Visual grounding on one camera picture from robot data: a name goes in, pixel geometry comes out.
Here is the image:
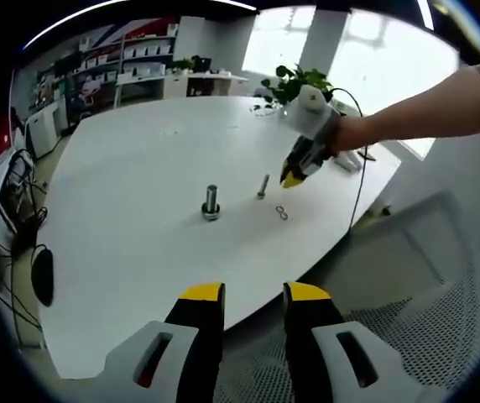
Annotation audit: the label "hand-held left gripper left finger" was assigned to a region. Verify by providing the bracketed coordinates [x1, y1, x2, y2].
[104, 282, 227, 403]

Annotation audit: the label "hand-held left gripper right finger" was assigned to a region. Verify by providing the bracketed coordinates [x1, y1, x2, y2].
[282, 280, 425, 403]

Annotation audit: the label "thin threaded steel stud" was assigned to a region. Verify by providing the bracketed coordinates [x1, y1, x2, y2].
[257, 174, 272, 201]

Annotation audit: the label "thick threaded steel stud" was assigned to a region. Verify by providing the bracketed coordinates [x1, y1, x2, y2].
[200, 184, 222, 223]

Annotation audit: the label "person's right hand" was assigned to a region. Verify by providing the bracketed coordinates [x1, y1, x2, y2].
[333, 114, 378, 154]

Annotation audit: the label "large potted green plant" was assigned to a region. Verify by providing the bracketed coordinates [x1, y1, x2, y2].
[251, 64, 336, 119]

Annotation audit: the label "black computer monitor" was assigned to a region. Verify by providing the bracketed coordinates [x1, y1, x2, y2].
[192, 55, 212, 75]

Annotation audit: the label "grey mesh office chair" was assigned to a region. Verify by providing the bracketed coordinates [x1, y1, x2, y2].
[212, 188, 480, 403]

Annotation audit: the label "white counter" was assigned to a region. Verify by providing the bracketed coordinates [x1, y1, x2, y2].
[115, 70, 250, 102]

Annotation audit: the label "small potted plant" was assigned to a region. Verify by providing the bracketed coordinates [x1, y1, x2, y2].
[171, 55, 197, 76]

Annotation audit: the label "black oval object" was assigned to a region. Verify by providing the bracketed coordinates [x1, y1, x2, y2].
[30, 246, 55, 308]

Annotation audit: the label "shelving unit with white bins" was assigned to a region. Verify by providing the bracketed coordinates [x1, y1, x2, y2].
[66, 24, 179, 108]

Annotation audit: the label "ceiling light strip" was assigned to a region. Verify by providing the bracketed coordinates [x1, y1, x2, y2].
[24, 0, 260, 48]

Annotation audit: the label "white low cabinet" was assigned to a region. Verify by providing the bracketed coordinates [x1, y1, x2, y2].
[24, 103, 64, 160]

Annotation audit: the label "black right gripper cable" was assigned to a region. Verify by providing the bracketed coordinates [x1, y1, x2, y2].
[330, 86, 378, 232]

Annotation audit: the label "bundle of black cables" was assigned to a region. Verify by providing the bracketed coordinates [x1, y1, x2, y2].
[7, 146, 50, 253]

